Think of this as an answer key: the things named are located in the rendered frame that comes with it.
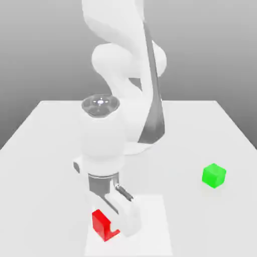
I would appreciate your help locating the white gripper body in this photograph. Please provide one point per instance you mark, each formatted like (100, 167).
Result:
(128, 218)

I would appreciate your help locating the small red cube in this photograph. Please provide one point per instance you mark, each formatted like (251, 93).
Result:
(99, 223)

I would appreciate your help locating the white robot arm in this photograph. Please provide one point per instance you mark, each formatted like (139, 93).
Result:
(102, 136)

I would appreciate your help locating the small green cube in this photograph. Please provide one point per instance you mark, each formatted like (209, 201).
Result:
(213, 175)

